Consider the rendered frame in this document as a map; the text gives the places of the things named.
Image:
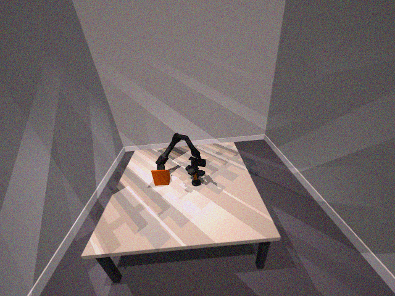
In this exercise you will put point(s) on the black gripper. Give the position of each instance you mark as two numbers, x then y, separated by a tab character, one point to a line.
199	172

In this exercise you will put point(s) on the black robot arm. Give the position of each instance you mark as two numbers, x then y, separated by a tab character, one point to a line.
195	153

